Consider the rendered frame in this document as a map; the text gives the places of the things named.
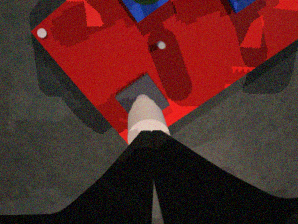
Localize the red rectangular board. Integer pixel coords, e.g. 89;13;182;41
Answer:
31;0;298;145

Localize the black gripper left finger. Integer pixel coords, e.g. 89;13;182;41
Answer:
0;131;154;224

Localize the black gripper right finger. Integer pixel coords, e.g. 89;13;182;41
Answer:
152;129;298;224

